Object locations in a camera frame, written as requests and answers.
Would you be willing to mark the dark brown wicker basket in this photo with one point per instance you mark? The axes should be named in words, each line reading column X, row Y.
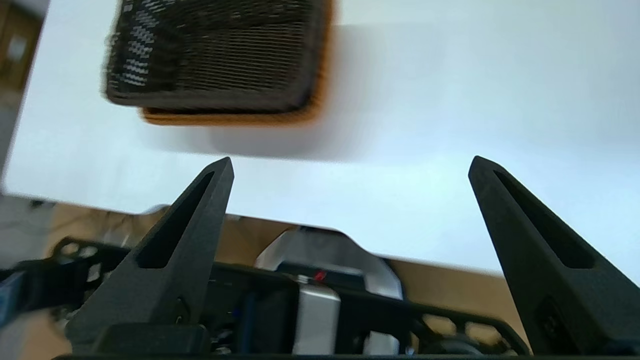
column 215, row 55

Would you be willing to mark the small red robot button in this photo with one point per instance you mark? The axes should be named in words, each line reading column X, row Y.
column 320, row 275

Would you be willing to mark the silver robot torso column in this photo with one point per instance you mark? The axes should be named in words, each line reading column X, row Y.
column 315, row 320

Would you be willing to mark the brown cardboard box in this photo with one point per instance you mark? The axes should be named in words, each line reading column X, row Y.
column 17, row 47

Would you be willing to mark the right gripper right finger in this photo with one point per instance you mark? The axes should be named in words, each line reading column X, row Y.
column 560, row 290

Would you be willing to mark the orange wicker basket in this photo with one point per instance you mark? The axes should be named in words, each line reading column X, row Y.
column 225, row 118

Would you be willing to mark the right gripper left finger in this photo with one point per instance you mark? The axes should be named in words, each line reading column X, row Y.
column 170, row 280

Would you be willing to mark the black robot base chassis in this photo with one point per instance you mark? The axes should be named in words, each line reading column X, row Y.
column 260, row 320

